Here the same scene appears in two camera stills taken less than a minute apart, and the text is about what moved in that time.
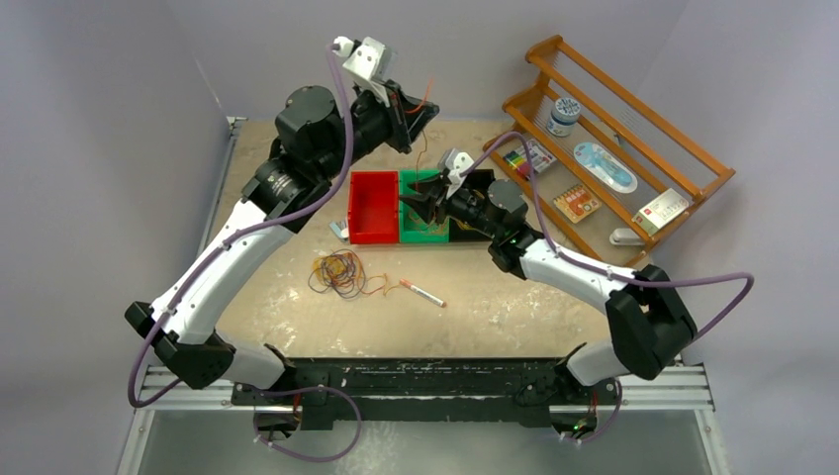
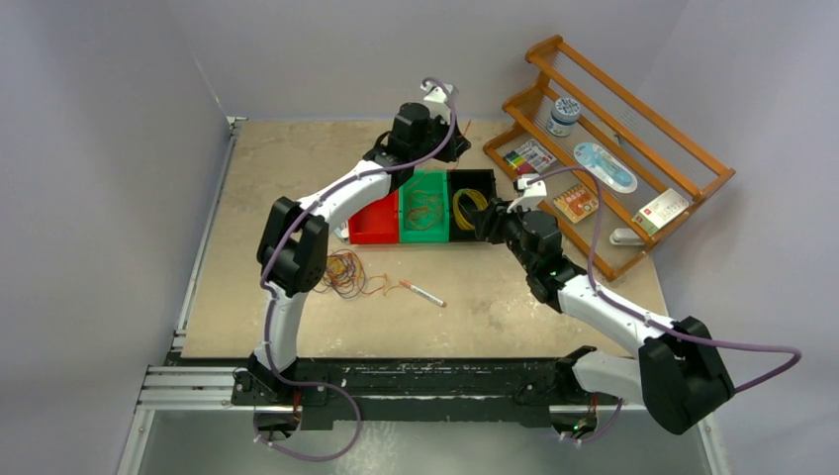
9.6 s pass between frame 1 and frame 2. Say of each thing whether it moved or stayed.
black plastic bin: stayed
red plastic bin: stayed
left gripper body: moved
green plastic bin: stayed
